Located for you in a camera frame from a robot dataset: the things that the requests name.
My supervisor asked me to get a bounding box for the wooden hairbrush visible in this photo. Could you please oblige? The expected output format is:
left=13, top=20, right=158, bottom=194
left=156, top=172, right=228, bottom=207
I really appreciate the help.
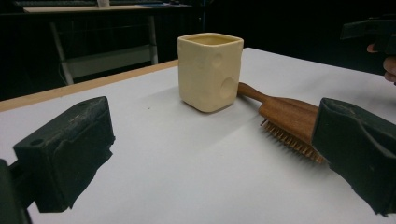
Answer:
left=236, top=81, right=327, bottom=165

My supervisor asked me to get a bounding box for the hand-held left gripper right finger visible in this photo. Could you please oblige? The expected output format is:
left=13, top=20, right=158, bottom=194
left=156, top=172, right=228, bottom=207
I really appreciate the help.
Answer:
left=311, top=97, right=396, bottom=217

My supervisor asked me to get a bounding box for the cream square ceramic cup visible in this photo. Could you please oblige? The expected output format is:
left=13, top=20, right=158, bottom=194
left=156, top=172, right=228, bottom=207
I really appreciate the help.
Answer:
left=177, top=32, right=245, bottom=114

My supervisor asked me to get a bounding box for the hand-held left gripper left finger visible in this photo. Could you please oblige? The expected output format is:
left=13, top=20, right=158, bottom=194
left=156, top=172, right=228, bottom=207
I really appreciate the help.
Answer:
left=12, top=95, right=116, bottom=214

